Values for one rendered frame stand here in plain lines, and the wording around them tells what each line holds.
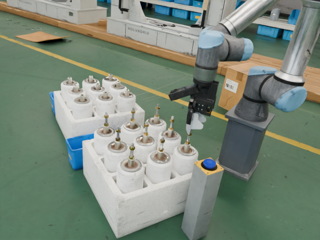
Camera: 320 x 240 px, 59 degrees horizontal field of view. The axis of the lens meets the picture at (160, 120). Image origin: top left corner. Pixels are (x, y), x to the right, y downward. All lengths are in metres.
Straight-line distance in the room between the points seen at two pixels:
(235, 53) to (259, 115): 0.45
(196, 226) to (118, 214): 0.28
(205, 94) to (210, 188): 0.31
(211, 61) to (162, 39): 2.31
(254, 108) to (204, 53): 0.49
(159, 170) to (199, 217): 0.21
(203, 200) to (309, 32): 0.69
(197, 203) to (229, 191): 0.39
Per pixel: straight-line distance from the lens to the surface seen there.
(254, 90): 1.28
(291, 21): 5.40
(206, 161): 0.92
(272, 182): 1.50
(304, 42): 1.15
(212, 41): 0.89
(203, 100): 0.95
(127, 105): 1.47
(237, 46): 0.96
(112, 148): 1.06
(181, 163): 1.08
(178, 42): 3.09
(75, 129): 1.40
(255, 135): 1.34
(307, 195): 1.52
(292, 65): 1.17
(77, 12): 4.05
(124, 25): 3.50
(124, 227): 1.06
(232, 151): 1.40
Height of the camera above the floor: 0.86
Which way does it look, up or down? 28 degrees down
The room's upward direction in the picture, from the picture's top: 7 degrees clockwise
